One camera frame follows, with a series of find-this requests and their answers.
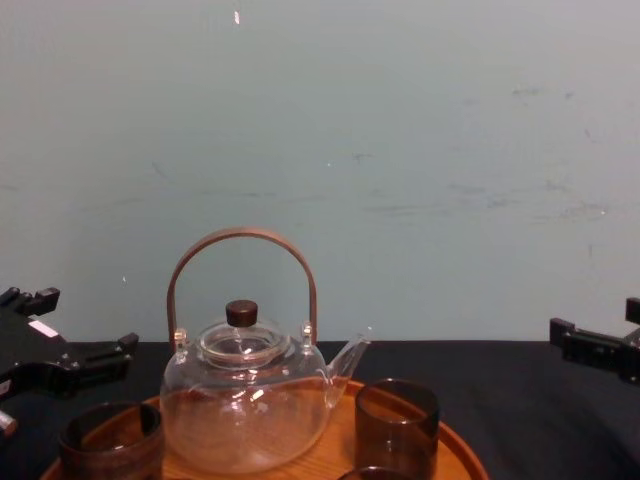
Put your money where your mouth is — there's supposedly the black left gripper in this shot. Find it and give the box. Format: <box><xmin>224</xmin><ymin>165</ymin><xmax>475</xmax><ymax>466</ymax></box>
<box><xmin>0</xmin><ymin>286</ymin><xmax>140</xmax><ymax>401</ymax></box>

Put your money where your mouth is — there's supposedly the round wooden tray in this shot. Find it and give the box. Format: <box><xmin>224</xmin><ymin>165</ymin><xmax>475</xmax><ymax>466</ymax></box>
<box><xmin>38</xmin><ymin>377</ymin><xmax>489</xmax><ymax>480</ymax></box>

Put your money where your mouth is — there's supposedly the black tablecloth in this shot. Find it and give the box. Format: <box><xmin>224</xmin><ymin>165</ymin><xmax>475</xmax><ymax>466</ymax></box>
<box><xmin>0</xmin><ymin>339</ymin><xmax>640</xmax><ymax>480</ymax></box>

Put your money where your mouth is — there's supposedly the smoky brown glass cup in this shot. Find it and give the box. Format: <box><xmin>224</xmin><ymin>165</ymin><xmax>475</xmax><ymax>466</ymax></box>
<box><xmin>336</xmin><ymin>465</ymin><xmax>407</xmax><ymax>480</ymax></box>
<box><xmin>353</xmin><ymin>378</ymin><xmax>442</xmax><ymax>480</ymax></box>
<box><xmin>56</xmin><ymin>399</ymin><xmax>166</xmax><ymax>480</ymax></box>

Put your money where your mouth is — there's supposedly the glass lid with wooden knob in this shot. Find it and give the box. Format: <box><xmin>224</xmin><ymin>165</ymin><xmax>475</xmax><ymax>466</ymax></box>
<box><xmin>198</xmin><ymin>299</ymin><xmax>292</xmax><ymax>366</ymax></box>

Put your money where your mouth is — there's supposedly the clear glass teapot, wooden handle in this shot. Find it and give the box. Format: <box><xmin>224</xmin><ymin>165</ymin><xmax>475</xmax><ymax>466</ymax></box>
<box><xmin>159</xmin><ymin>227</ymin><xmax>374</xmax><ymax>476</ymax></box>

